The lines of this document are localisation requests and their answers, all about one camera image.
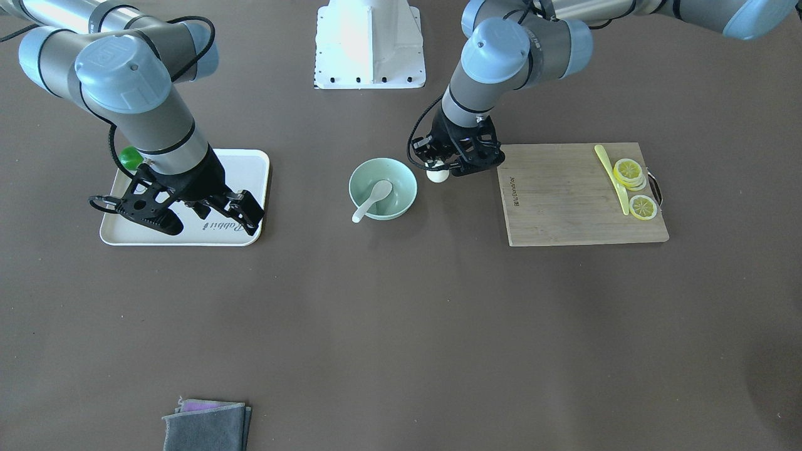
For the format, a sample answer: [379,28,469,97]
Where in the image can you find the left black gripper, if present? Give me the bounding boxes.
[424,110,505,177]

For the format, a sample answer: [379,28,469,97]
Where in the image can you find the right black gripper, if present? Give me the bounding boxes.
[104,148,264,236]

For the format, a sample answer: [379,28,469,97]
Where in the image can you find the white ceramic soup spoon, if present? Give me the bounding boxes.
[352,180,393,224]

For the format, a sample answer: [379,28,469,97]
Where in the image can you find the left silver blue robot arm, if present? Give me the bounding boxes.
[407,1,800,182]

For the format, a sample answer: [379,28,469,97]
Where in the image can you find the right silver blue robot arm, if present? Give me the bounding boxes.
[2,1,264,235]

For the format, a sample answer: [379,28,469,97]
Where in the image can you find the mint green bowl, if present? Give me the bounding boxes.
[348,158,417,220]

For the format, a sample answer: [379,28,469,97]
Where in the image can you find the cream rabbit serving tray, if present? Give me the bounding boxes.
[98,149,271,247]

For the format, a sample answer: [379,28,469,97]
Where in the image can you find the green lime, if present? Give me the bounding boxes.
[118,146,144,172]

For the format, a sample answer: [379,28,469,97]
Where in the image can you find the bamboo cutting board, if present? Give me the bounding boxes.
[497,143,669,247]

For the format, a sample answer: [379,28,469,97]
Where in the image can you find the yellow plastic knife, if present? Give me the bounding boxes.
[594,145,630,216]

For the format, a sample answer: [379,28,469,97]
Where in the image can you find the stacked lemon slices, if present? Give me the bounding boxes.
[613,158,647,192]

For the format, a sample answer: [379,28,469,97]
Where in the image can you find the single lemon slice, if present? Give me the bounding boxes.
[629,195,659,220]

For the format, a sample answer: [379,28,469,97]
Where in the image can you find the grey folded cloth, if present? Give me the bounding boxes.
[162,398,252,450]

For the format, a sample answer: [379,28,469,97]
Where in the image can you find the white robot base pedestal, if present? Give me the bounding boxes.
[313,1,427,90]

